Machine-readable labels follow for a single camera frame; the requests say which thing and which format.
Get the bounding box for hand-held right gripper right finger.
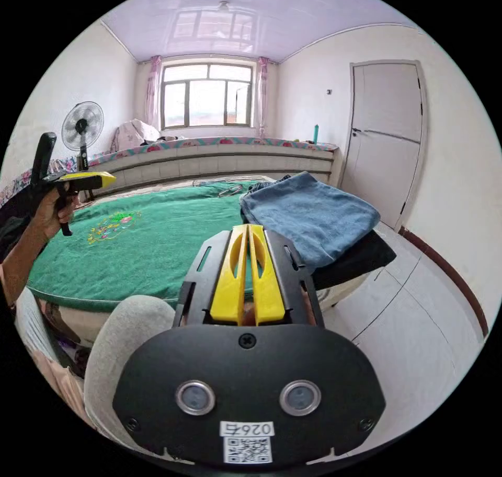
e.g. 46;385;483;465
248;224;286;326

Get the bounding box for white door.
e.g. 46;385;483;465
338;59;429;231

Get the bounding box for standing fan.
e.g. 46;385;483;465
61;100;106;172

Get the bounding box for person's left forearm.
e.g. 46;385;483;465
0;226;50;306

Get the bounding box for sleeping platform with floral sheet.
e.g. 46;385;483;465
0;135;339;208

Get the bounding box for person's left hand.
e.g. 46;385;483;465
32;188;80;243

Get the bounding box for bed with green quilt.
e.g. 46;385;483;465
24;174;393;345

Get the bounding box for blue jeans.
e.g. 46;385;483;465
239;171;382;276

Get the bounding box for folded pale quilt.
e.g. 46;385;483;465
111;118;162;153

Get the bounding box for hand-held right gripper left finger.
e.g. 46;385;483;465
210;224;248;326

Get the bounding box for window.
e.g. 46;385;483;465
159;62;254;130

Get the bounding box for person's body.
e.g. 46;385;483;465
0;193;177;459

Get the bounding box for pink curtain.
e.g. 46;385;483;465
256;56;270;139
144;55;163;127

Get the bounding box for black garment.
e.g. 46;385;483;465
309;229;397;292

